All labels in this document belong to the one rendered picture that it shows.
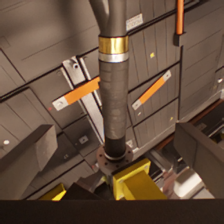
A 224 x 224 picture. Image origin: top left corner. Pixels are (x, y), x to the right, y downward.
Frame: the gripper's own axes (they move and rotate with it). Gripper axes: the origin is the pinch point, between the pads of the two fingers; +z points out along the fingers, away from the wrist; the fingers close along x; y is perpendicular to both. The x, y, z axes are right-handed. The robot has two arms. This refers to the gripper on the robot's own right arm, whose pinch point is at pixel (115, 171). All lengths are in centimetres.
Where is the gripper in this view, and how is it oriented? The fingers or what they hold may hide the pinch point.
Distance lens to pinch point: 44.1
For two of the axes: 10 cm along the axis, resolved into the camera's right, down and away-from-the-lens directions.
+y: -0.2, -8.0, -6.0
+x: -8.6, -2.9, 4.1
